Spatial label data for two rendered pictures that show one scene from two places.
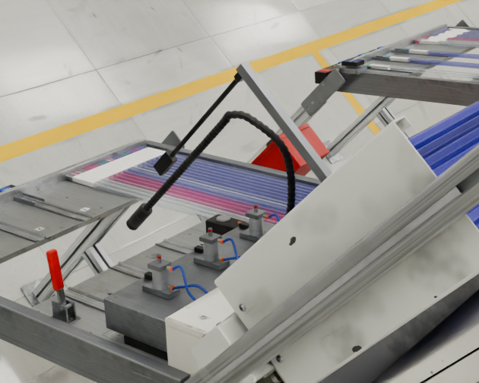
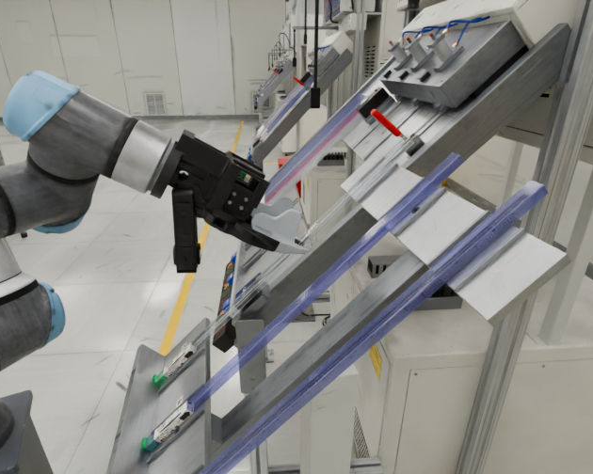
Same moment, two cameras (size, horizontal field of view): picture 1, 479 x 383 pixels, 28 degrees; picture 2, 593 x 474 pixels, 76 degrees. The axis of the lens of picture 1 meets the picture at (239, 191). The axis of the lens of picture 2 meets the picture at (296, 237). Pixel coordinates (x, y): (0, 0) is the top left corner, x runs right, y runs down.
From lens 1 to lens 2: 1.15 m
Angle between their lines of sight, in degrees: 23
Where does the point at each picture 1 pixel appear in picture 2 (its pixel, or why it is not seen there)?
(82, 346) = (468, 119)
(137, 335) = (484, 74)
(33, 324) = (415, 166)
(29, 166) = (185, 328)
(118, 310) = (456, 78)
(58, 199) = not seen: hidden behind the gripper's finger
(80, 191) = not seen: hidden behind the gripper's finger
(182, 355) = (542, 17)
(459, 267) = not seen: outside the picture
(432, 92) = (296, 116)
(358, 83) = (265, 148)
